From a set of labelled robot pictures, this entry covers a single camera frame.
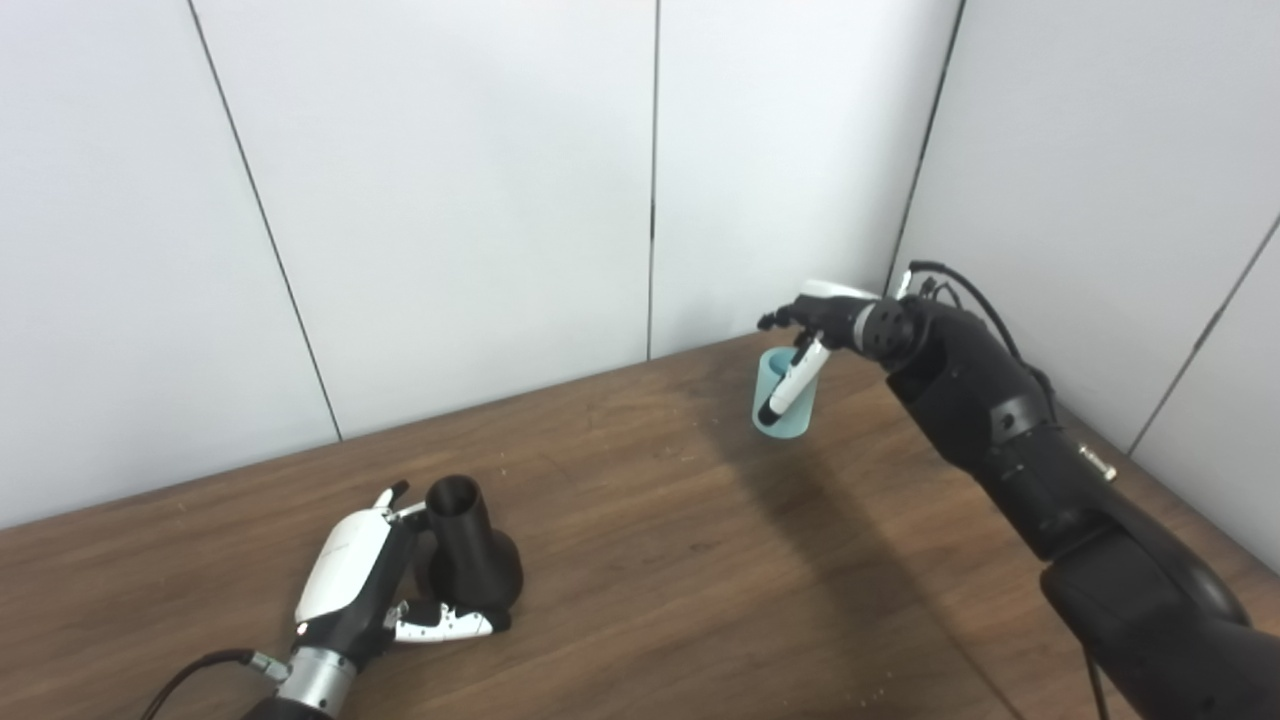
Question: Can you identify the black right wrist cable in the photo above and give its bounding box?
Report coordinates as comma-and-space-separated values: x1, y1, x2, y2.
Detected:
895, 260, 1061, 421

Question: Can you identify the white and black left hand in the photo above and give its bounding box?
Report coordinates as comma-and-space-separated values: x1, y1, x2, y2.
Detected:
293, 480, 513, 666

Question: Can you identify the white and black right hand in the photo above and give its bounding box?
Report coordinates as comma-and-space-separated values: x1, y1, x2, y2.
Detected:
757, 280, 891, 428

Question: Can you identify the light-blue hose cylinder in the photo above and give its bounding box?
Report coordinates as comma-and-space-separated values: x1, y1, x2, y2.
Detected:
752, 347, 826, 440

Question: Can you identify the black funnel-shaped nozzle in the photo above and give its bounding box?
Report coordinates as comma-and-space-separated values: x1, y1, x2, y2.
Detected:
425, 474, 525, 613

